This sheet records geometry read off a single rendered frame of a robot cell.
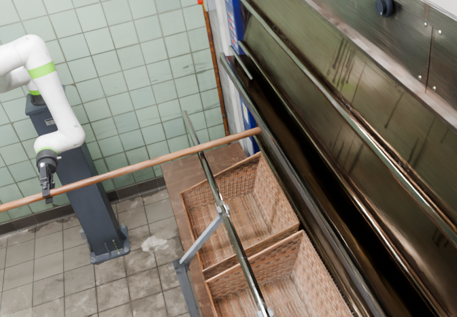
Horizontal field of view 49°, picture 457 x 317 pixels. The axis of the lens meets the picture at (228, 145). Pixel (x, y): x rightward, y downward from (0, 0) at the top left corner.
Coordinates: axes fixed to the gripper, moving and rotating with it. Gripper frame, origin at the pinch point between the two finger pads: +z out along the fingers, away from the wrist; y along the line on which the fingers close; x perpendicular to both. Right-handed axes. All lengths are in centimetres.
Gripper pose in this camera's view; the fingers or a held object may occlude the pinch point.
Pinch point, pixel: (47, 194)
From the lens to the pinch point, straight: 218.5
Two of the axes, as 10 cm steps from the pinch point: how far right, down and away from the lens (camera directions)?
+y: 1.4, 7.8, 6.2
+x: -9.5, 2.9, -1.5
